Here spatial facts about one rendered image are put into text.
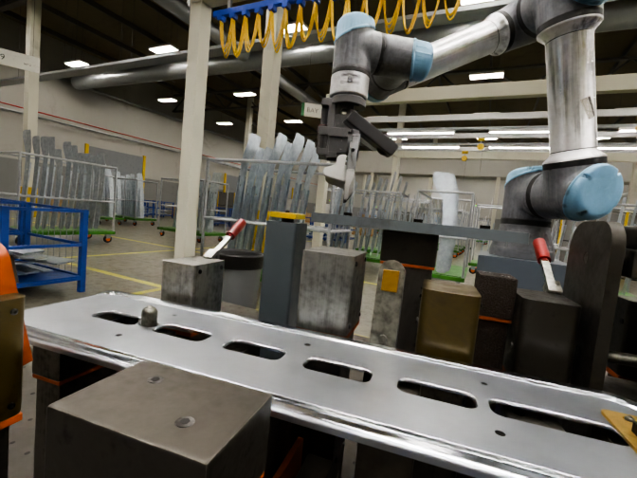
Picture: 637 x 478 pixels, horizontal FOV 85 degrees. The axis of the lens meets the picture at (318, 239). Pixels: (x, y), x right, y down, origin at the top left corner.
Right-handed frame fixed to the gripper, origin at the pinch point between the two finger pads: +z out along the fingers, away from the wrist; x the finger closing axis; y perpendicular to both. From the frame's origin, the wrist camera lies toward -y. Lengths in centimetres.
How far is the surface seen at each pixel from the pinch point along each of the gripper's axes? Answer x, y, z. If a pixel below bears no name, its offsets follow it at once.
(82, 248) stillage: -306, 287, 68
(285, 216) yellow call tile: -0.7, 12.5, 4.0
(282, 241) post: -0.2, 12.8, 9.2
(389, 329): 23.7, -6.8, 17.6
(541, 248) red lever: 9.5, -33.3, 4.9
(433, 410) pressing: 40.3, -8.6, 19.2
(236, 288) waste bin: -229, 86, 76
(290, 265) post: 0.4, 10.5, 13.8
